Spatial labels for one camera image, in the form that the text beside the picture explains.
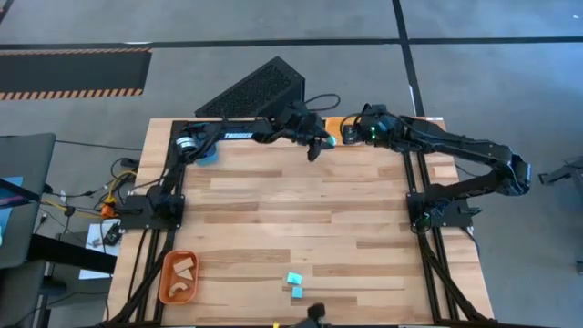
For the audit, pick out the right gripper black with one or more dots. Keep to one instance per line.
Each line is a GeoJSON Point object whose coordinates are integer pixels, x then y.
{"type": "Point", "coordinates": [378, 127]}

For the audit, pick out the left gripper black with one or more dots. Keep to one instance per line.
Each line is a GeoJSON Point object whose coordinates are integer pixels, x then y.
{"type": "Point", "coordinates": [305, 125]}

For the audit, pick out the cyan half-round block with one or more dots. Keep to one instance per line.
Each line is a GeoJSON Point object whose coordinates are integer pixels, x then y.
{"type": "Point", "coordinates": [332, 141]}

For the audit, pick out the cyan wedge block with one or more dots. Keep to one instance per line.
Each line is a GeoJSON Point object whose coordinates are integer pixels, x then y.
{"type": "Point", "coordinates": [294, 278]}

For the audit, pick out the cyan cube block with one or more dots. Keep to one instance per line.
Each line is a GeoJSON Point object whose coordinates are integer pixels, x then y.
{"type": "Point", "coordinates": [297, 292]}

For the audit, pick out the natural wood triangle block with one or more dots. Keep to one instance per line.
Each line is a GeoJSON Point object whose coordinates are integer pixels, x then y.
{"type": "Point", "coordinates": [186, 274]}

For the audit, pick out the natural wood arch block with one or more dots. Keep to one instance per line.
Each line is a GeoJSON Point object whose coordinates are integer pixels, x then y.
{"type": "Point", "coordinates": [176, 288]}

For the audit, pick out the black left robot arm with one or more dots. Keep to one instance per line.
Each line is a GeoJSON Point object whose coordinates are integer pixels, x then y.
{"type": "Point", "coordinates": [237, 130]}

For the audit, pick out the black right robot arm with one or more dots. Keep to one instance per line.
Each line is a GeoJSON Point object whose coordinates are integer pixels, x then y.
{"type": "Point", "coordinates": [455, 142]}

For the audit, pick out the black mesh computer tower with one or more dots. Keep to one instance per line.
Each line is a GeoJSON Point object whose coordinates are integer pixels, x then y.
{"type": "Point", "coordinates": [250, 91]}

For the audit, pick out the teal plastic bin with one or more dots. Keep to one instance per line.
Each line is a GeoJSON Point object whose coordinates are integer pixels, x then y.
{"type": "Point", "coordinates": [209, 159]}

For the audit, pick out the orange plastic bin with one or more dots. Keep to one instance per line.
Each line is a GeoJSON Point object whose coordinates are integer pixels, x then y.
{"type": "Point", "coordinates": [166, 291]}

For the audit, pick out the dark metal stand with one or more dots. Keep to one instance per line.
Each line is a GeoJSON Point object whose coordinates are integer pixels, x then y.
{"type": "Point", "coordinates": [562, 172]}

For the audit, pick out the white paper sheet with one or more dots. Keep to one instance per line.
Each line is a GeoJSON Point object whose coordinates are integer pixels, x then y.
{"type": "Point", "coordinates": [98, 255]}

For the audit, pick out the black hazard-striped floor mat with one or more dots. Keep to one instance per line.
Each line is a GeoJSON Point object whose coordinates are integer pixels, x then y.
{"type": "Point", "coordinates": [73, 73]}

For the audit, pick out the dark grey desk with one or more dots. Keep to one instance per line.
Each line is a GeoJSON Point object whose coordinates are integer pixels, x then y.
{"type": "Point", "coordinates": [32, 182]}

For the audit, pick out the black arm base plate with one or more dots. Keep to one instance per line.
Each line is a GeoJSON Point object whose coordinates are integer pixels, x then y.
{"type": "Point", "coordinates": [136, 214]}
{"type": "Point", "coordinates": [451, 216]}

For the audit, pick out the table-level camera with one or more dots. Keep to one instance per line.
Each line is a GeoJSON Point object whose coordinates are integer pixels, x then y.
{"type": "Point", "coordinates": [316, 313]}

